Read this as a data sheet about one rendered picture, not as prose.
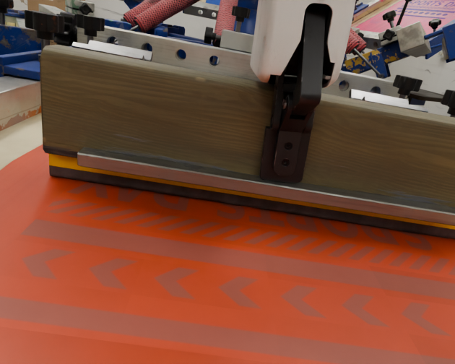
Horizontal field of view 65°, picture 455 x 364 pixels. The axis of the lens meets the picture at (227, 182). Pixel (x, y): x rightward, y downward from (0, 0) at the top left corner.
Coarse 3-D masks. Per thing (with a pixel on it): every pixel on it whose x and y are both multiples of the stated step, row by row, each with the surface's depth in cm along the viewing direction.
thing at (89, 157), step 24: (96, 168) 25; (120, 168) 25; (144, 168) 25; (168, 168) 25; (192, 168) 26; (216, 168) 27; (264, 192) 26; (288, 192) 26; (312, 192) 26; (336, 192) 27; (360, 192) 28; (408, 216) 27; (432, 216) 27
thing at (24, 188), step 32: (32, 160) 30; (0, 192) 25; (32, 192) 26; (0, 224) 22; (0, 352) 14; (32, 352) 14; (64, 352) 15; (96, 352) 15; (128, 352) 15; (160, 352) 15; (192, 352) 16
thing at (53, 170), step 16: (64, 176) 28; (80, 176) 28; (96, 176) 28; (112, 176) 28; (160, 192) 29; (176, 192) 29; (192, 192) 29; (208, 192) 29; (272, 208) 29; (288, 208) 29; (304, 208) 29; (320, 208) 29; (368, 224) 30; (384, 224) 30; (400, 224) 30; (416, 224) 30
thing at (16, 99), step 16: (0, 80) 38; (16, 80) 39; (32, 80) 41; (0, 96) 34; (16, 96) 37; (32, 96) 40; (0, 112) 35; (16, 112) 37; (32, 112) 41; (0, 128) 35
